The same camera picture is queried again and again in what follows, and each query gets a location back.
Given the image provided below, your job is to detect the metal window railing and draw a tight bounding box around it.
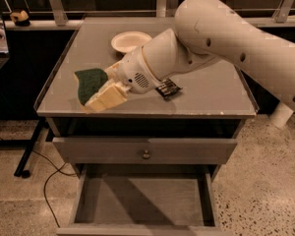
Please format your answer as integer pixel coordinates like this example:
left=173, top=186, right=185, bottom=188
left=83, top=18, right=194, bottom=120
left=0, top=0, right=295, bottom=30

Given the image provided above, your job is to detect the yellow and black tape dispenser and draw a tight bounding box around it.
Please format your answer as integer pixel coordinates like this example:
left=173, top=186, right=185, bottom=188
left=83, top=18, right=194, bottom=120
left=10, top=10, right=30, bottom=27

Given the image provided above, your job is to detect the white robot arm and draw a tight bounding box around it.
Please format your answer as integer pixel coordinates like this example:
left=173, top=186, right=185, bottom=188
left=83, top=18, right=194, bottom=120
left=86, top=0, right=295, bottom=112

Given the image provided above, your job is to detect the round metal drawer knob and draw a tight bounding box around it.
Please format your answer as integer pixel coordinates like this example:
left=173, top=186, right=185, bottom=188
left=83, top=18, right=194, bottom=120
left=142, top=150, right=150, bottom=159

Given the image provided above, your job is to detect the black table leg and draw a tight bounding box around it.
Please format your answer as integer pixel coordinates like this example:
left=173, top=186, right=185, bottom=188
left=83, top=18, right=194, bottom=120
left=14, top=118, right=45, bottom=177

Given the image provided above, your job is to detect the grey open middle drawer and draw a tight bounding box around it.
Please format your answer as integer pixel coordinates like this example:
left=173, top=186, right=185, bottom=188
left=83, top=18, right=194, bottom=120
left=56, top=165, right=223, bottom=236

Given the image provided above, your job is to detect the green and yellow sponge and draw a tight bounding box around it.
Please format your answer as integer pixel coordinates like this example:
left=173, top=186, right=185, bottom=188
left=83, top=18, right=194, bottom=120
left=75, top=68, right=108, bottom=105

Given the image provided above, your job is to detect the black snack bar wrapper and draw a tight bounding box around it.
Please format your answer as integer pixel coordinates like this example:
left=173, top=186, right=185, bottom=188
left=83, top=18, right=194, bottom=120
left=155, top=79, right=181, bottom=100

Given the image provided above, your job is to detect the grey drawer cabinet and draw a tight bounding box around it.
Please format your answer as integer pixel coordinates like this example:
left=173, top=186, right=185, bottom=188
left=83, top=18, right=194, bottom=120
left=33, top=16, right=260, bottom=236

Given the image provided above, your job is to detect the black floor cable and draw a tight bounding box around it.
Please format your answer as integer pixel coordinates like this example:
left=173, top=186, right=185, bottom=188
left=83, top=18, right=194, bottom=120
left=0, top=130, right=77, bottom=228

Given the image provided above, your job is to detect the white paper bowl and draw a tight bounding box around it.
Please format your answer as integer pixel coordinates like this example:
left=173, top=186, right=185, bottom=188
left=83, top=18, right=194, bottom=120
left=111, top=31, right=151, bottom=54

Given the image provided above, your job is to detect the grey top drawer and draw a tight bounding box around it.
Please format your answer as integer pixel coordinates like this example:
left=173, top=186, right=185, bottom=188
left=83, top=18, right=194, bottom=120
left=53, top=137, right=237, bottom=164

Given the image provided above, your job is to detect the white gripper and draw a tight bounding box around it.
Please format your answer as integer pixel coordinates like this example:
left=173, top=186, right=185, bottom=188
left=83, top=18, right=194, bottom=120
left=86, top=46, right=161, bottom=111

